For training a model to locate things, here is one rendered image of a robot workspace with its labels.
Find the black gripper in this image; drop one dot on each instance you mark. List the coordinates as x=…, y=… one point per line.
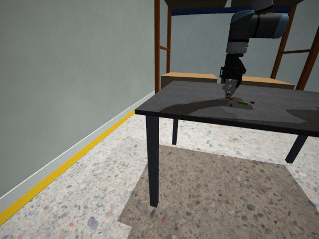
x=231, y=71

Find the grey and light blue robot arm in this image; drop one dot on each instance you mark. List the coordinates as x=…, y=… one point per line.
x=260, y=22

